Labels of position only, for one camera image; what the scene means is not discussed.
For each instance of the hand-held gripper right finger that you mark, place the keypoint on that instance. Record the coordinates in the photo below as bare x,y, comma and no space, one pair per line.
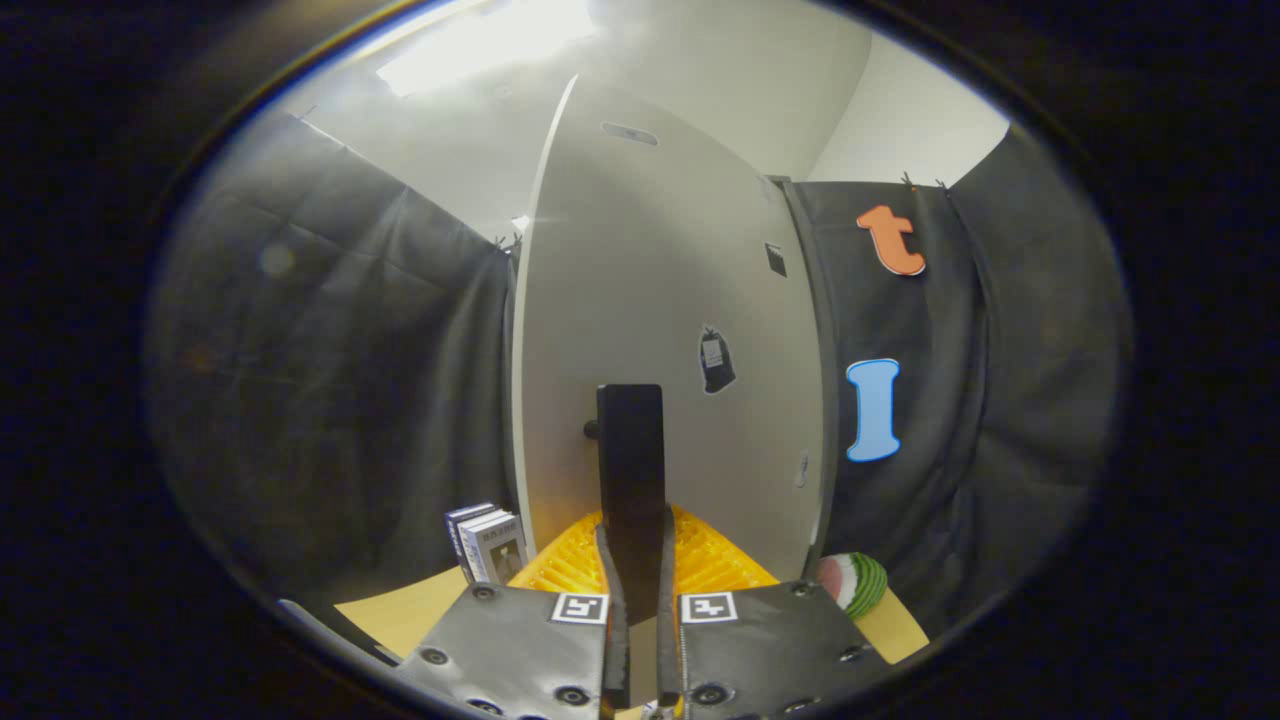
770,650

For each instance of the black backdrop cloth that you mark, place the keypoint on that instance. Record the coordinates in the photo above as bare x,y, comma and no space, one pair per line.
330,380

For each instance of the stack of books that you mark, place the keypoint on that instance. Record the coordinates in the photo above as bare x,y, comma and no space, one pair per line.
495,548

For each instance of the watermelon slice cushion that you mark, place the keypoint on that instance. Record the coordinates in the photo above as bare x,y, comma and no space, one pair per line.
858,582

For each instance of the white shoe cabinet door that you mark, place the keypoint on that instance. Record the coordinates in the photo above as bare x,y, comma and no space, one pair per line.
620,280

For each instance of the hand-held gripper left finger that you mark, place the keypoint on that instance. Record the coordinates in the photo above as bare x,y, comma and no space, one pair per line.
520,650

